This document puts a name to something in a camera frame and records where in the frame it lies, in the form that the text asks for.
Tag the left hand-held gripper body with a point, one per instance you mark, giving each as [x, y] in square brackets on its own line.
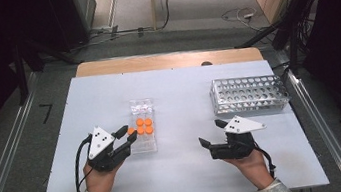
[99, 141]

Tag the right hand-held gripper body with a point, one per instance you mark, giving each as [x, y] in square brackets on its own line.
[241, 125]

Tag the metal test tube rack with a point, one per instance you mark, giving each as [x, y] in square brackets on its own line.
[260, 104]

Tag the clear plastic tube rack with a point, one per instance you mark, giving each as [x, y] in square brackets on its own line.
[141, 108]

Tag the person's left hand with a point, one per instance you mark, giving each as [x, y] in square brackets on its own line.
[101, 181]

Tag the person's right hand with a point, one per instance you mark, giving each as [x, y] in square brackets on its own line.
[252, 168]

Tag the dark table grommet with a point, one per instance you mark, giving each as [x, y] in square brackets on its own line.
[206, 63]

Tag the grey power strip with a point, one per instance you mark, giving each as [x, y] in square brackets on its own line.
[105, 29]

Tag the dark cabinet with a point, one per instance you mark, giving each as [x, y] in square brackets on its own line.
[79, 11]

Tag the black stand post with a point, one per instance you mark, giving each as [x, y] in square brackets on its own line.
[21, 76]

